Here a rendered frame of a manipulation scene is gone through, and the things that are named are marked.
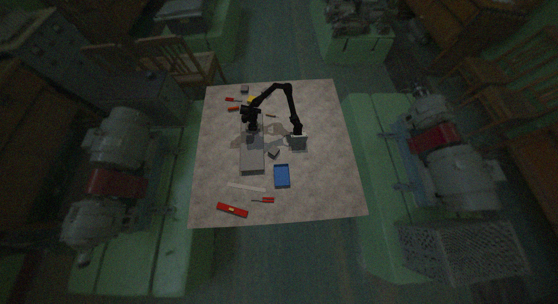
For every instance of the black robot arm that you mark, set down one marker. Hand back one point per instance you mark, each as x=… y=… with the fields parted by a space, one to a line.
x=252 y=108

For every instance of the red flat bar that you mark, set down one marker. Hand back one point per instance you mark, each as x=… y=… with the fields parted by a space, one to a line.
x=232 y=209

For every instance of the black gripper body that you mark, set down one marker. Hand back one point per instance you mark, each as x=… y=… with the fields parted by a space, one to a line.
x=252 y=126

